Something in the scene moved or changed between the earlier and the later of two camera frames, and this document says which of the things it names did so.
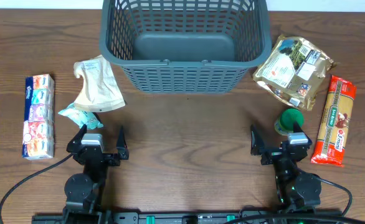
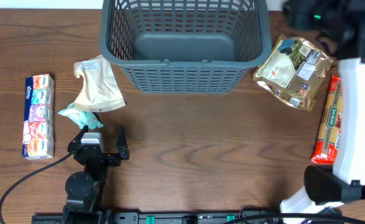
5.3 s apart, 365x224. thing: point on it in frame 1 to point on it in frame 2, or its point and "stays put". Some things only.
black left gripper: [113, 160] stays put
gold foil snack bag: [293, 70] stays put
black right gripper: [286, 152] to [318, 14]
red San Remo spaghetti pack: [330, 147] stays put
